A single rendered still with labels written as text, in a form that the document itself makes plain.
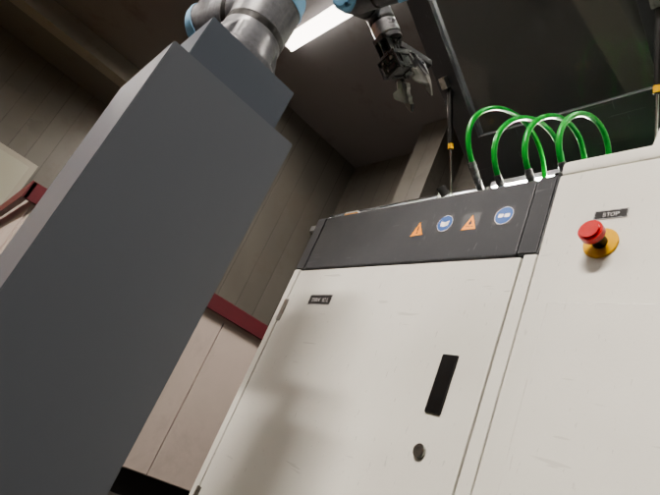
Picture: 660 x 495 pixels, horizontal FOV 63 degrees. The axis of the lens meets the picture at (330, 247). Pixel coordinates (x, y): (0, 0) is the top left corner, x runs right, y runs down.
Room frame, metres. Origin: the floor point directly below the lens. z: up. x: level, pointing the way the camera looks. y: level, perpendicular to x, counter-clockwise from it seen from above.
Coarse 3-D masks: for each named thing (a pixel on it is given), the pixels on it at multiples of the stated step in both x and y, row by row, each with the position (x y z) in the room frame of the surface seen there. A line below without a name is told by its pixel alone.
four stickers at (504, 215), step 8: (504, 208) 0.83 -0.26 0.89; (512, 208) 0.82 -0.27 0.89; (440, 216) 0.96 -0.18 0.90; (448, 216) 0.94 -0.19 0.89; (472, 216) 0.89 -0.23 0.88; (480, 216) 0.87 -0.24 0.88; (496, 216) 0.84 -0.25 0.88; (504, 216) 0.83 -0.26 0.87; (512, 216) 0.81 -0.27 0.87; (416, 224) 1.01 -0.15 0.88; (424, 224) 0.99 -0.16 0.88; (440, 224) 0.95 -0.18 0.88; (448, 224) 0.94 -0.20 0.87; (464, 224) 0.90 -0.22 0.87; (472, 224) 0.88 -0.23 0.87; (496, 224) 0.84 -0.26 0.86; (416, 232) 1.00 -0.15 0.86
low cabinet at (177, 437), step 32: (32, 192) 1.80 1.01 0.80; (0, 224) 2.41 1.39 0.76; (224, 320) 2.33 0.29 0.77; (256, 320) 2.36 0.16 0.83; (192, 352) 2.28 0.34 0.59; (224, 352) 2.35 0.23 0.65; (192, 384) 2.32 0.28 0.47; (224, 384) 2.39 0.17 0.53; (160, 416) 2.28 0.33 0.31; (192, 416) 2.35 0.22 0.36; (224, 416) 2.43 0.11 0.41; (160, 448) 2.32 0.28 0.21; (192, 448) 2.39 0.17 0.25; (128, 480) 2.35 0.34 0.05; (160, 480) 2.37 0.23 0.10; (192, 480) 2.43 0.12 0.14
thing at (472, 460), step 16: (528, 256) 0.77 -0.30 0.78; (528, 272) 0.76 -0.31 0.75; (288, 288) 1.34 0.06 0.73; (528, 288) 0.76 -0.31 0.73; (512, 304) 0.77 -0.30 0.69; (272, 320) 1.34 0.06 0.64; (512, 320) 0.76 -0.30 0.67; (512, 336) 0.76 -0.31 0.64; (256, 352) 1.34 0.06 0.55; (496, 352) 0.77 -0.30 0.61; (496, 368) 0.77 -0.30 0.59; (496, 384) 0.76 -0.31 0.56; (240, 400) 1.33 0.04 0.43; (496, 400) 0.76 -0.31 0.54; (480, 416) 0.77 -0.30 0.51; (224, 432) 1.33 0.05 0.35; (480, 432) 0.76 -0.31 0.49; (480, 448) 0.76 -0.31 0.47; (208, 464) 1.33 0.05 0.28; (464, 464) 0.77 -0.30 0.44; (464, 480) 0.77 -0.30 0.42
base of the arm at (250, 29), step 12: (240, 12) 0.76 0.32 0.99; (252, 12) 0.75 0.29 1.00; (228, 24) 0.75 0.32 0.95; (240, 24) 0.75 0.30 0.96; (252, 24) 0.75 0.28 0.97; (264, 24) 0.76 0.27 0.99; (240, 36) 0.74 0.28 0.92; (252, 36) 0.75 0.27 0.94; (264, 36) 0.76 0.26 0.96; (276, 36) 0.78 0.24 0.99; (252, 48) 0.74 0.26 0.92; (264, 48) 0.76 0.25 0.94; (276, 48) 0.79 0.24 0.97; (264, 60) 0.76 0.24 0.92; (276, 60) 0.80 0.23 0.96
